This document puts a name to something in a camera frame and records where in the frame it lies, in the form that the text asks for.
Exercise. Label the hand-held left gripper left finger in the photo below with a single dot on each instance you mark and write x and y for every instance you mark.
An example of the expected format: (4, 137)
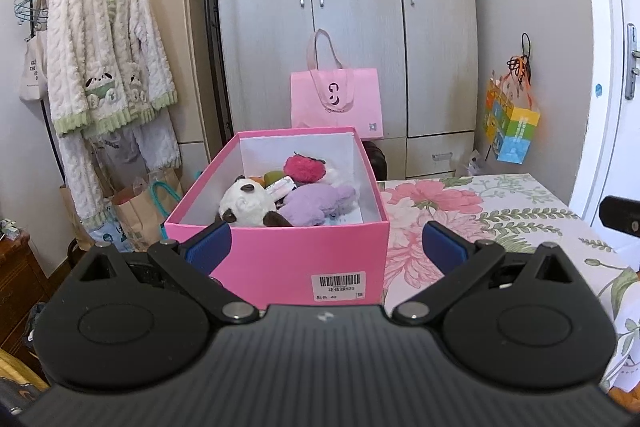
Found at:
(210, 247)

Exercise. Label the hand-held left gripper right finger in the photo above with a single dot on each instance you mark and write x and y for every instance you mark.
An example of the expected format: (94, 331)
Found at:
(445, 247)

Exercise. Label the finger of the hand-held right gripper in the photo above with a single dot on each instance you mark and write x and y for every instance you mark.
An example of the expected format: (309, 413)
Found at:
(622, 214)

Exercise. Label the white panda plush toy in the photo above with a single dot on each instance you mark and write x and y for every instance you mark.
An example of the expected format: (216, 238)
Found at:
(245, 207)

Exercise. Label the pink cardboard box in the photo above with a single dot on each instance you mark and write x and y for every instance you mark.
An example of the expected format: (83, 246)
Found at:
(280, 257)

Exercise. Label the orange makeup sponge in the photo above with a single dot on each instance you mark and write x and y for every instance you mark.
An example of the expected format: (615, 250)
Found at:
(257, 181)

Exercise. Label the small white packet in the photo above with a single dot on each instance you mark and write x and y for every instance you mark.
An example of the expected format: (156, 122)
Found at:
(280, 188)

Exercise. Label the green makeup sponge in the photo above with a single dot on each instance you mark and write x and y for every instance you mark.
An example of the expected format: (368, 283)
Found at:
(274, 178)

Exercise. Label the purple plush toy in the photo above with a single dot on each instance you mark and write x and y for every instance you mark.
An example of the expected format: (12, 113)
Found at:
(310, 207)

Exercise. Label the pink strawberry plush toy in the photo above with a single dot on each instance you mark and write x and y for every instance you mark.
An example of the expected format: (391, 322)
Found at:
(302, 168)

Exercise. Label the floral tablecloth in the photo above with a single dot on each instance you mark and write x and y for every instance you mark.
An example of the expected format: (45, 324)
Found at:
(500, 217)

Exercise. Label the white door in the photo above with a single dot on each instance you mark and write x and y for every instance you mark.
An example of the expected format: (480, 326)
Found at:
(605, 132)

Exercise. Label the clear plastic bag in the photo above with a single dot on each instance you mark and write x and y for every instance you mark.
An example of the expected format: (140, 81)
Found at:
(472, 162)

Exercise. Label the white printed bag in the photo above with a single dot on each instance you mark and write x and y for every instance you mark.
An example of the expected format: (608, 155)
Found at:
(112, 232)

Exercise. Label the black suitcase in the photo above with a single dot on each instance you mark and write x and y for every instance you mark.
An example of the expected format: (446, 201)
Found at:
(376, 159)

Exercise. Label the colourful gift bag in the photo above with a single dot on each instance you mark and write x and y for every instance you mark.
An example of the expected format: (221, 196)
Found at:
(515, 132)

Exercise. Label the white fluffy pyjama pants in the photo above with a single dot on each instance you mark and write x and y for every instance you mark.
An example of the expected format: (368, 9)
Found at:
(80, 177)

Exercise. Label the pink tote bag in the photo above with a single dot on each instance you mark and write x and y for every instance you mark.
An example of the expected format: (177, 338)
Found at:
(340, 107)

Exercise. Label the wooden cabinet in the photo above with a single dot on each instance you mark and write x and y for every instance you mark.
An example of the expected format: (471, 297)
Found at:
(20, 267)

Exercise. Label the grey wardrobe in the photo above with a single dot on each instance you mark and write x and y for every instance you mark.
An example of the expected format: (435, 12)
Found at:
(360, 32)

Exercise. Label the white green fluffy cardigan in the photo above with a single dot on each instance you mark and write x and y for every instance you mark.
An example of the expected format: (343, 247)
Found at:
(100, 42)

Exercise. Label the black clothes rack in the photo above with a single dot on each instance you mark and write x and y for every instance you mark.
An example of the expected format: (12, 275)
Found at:
(215, 7)

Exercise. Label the white canvas tote bag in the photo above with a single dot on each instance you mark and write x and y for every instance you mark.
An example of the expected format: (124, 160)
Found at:
(32, 67)

